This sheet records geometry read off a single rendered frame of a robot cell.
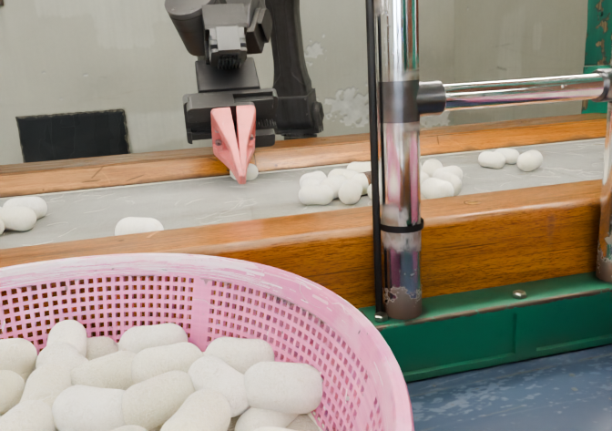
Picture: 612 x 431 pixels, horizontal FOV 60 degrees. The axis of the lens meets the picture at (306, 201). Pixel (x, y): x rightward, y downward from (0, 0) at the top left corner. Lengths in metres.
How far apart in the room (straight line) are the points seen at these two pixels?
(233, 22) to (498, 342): 0.38
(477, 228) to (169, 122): 2.28
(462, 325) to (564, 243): 0.10
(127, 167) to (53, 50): 1.94
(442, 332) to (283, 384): 0.14
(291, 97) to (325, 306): 0.75
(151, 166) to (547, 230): 0.46
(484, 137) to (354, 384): 0.62
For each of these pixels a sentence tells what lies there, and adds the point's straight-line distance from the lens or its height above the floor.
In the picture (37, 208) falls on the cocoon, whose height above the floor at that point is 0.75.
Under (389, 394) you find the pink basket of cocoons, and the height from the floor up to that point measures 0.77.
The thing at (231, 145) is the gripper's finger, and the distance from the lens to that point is 0.55.
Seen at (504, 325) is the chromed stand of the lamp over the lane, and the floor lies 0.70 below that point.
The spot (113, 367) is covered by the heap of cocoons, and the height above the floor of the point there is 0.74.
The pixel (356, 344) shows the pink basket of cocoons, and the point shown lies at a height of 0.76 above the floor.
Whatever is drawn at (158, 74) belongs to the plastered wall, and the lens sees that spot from 2.56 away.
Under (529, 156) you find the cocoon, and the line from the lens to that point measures 0.61.
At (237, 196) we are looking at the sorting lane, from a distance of 0.55.
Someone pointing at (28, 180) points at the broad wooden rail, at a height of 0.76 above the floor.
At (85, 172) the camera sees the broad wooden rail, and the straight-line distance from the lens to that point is 0.69.
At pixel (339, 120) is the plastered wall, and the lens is 2.69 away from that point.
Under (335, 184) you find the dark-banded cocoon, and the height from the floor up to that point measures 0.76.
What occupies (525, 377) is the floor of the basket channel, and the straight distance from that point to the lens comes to 0.36.
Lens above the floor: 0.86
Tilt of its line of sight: 14 degrees down
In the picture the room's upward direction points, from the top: 4 degrees counter-clockwise
